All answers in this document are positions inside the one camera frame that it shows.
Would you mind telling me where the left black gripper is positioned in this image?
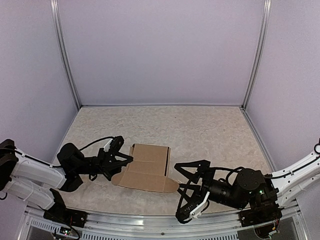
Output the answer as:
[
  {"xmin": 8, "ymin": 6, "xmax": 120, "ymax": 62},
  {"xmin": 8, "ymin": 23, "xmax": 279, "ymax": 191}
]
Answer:
[{"xmin": 74, "ymin": 147, "xmax": 137, "ymax": 181}]

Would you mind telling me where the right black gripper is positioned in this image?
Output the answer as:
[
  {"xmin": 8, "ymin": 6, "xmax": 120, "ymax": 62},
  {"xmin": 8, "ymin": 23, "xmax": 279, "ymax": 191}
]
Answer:
[{"xmin": 174, "ymin": 160, "xmax": 248, "ymax": 212}]

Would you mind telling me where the brown cardboard paper box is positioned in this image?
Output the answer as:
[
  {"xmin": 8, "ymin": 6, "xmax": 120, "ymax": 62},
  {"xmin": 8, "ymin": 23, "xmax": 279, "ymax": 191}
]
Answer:
[{"xmin": 111, "ymin": 143, "xmax": 179, "ymax": 193}]

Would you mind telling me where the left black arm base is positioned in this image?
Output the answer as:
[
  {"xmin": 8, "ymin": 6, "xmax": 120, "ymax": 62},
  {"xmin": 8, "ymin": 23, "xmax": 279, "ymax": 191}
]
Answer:
[{"xmin": 43, "ymin": 188, "xmax": 88, "ymax": 228}]

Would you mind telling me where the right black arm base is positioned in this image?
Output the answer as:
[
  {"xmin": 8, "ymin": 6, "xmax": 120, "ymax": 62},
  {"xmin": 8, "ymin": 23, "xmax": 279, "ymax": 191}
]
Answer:
[{"xmin": 239, "ymin": 204, "xmax": 284, "ymax": 227}]

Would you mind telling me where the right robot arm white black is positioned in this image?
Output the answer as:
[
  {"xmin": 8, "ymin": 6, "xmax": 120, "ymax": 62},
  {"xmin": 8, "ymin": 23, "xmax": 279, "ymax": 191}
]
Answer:
[{"xmin": 174, "ymin": 143, "xmax": 320, "ymax": 224}]

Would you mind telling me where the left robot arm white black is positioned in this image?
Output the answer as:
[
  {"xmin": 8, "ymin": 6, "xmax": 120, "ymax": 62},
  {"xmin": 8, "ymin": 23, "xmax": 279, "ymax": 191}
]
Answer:
[{"xmin": 0, "ymin": 136, "xmax": 133, "ymax": 223}]

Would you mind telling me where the small green circuit board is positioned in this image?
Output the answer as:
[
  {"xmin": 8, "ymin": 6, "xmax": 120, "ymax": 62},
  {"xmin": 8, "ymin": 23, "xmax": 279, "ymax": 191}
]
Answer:
[{"xmin": 59, "ymin": 227, "xmax": 72, "ymax": 236}]

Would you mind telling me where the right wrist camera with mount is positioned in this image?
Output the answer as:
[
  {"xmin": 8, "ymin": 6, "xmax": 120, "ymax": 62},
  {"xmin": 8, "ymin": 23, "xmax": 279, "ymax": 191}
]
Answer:
[{"xmin": 175, "ymin": 192, "xmax": 210, "ymax": 224}]

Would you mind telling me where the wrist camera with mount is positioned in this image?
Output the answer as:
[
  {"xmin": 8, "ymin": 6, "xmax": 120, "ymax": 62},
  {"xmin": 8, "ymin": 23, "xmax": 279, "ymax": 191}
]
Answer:
[
  {"xmin": 175, "ymin": 192, "xmax": 210, "ymax": 224},
  {"xmin": 103, "ymin": 135, "xmax": 125, "ymax": 152}
]

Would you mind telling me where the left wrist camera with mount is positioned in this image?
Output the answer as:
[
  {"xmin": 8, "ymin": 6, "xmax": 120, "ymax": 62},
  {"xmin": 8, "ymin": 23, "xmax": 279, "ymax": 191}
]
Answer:
[{"xmin": 103, "ymin": 135, "xmax": 125, "ymax": 152}]

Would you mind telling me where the front aluminium rail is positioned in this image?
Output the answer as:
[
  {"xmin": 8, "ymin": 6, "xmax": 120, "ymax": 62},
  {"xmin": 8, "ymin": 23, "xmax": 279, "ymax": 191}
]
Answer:
[{"xmin": 17, "ymin": 204, "xmax": 308, "ymax": 240}]

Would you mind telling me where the left aluminium frame post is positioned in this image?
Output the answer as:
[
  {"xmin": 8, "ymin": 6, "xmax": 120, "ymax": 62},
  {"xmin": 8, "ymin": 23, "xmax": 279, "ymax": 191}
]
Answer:
[{"xmin": 50, "ymin": 0, "xmax": 82, "ymax": 111}]

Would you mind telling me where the aluminium frame post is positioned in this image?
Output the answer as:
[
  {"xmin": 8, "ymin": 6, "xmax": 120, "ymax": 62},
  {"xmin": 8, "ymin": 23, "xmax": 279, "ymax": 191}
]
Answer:
[
  {"xmin": 50, "ymin": 0, "xmax": 82, "ymax": 111},
  {"xmin": 241, "ymin": 0, "xmax": 272, "ymax": 112}
]

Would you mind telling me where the right aluminium frame post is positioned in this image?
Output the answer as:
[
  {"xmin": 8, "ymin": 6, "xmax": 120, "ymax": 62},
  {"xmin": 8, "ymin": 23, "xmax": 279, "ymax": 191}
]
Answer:
[{"xmin": 241, "ymin": 0, "xmax": 272, "ymax": 112}]

